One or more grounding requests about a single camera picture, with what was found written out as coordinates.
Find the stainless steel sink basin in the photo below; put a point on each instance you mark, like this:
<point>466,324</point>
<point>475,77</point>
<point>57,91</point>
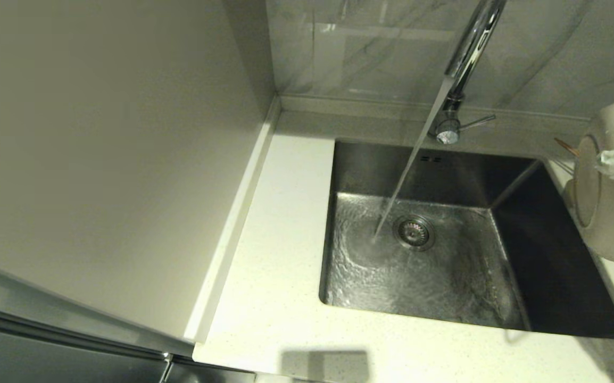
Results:
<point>552,266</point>

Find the stainless steel appliance front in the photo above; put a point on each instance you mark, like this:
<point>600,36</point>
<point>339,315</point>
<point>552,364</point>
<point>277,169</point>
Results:
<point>46,361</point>

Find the chrome kitchen faucet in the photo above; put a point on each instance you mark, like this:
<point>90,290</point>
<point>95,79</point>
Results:
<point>474,42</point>

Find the round metal drain strainer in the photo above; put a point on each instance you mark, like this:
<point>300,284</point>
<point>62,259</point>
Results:
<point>414,232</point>

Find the grey cabinet side panel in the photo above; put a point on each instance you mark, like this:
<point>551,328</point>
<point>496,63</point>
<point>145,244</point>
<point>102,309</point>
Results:
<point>99,159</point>

